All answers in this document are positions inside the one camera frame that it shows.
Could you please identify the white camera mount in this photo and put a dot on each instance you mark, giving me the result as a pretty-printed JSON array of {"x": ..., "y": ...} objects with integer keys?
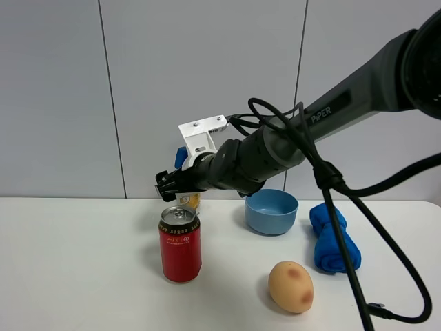
[{"x": 197, "y": 137}]

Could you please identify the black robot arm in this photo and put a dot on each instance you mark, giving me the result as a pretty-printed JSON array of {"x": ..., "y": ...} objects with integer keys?
[{"x": 403, "y": 75}]

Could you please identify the white blue shampoo bottle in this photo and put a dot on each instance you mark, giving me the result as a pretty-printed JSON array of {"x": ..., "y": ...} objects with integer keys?
[{"x": 192, "y": 200}]

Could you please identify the blue plastic bowl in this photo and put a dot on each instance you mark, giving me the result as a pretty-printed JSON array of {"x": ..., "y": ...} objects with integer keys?
[{"x": 271, "y": 212}]

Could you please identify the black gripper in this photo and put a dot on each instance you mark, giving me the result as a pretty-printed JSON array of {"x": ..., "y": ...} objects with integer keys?
[{"x": 197, "y": 178}]

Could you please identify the red soda can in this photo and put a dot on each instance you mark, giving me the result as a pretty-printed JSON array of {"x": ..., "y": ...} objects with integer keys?
[{"x": 180, "y": 243}]

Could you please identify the tan potato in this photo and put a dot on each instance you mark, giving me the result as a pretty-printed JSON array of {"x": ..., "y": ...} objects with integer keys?
[{"x": 291, "y": 287}]

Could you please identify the rolled blue towel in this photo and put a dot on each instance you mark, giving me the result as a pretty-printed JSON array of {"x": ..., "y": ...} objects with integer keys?
[{"x": 327, "y": 256}]

